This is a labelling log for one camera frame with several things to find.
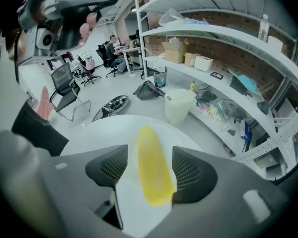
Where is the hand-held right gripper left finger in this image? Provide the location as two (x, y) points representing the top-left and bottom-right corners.
(85, 144), (129, 190)

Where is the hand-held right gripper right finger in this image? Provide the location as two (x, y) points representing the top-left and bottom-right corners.
(171, 146), (219, 205)

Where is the yellow banana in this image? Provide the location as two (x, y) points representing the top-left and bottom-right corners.
(137, 125), (177, 207)

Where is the person's left forearm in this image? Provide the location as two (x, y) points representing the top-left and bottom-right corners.
(6, 28), (24, 64)

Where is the person's left hand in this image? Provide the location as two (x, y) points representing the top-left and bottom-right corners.
(78, 12), (99, 46)

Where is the black office chair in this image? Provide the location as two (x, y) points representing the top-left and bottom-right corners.
(96, 44), (120, 78)

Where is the chair draped with pink cloth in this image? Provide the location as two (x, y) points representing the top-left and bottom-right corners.
(76, 49), (102, 87)

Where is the pile of assorted items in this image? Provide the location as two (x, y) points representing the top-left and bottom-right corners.
(194, 90), (252, 134)

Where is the cream plastic bin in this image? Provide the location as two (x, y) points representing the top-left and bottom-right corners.
(164, 88), (197, 125)

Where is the white desk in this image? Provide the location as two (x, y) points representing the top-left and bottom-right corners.
(113, 46), (143, 71)

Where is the black visitor chair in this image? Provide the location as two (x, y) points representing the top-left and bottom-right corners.
(50, 62), (92, 122)

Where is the black backpack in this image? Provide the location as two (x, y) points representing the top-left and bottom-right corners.
(133, 80), (166, 101)

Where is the pink cloth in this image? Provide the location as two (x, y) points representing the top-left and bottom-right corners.
(35, 85), (53, 120)

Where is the clear plastic bag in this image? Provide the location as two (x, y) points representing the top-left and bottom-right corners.
(158, 8), (186, 26)

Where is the black mesh waste bin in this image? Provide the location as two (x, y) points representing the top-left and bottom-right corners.
(153, 67), (168, 88)

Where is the teal fabric item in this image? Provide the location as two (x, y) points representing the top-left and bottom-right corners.
(227, 69), (259, 94)

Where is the white plastic container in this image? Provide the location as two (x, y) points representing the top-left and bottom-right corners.
(194, 55), (214, 72)

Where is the large cardboard box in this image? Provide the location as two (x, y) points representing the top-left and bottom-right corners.
(161, 41), (189, 64)

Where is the small cardboard box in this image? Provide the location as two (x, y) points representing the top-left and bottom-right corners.
(184, 52), (201, 67)

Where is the blue plastic bag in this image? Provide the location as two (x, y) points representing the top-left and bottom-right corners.
(181, 17), (210, 26)

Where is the white metal shelf rack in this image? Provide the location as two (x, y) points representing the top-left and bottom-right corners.
(133, 0), (298, 181)

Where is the clear water bottle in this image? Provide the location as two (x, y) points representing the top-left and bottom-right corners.
(257, 14), (270, 43)

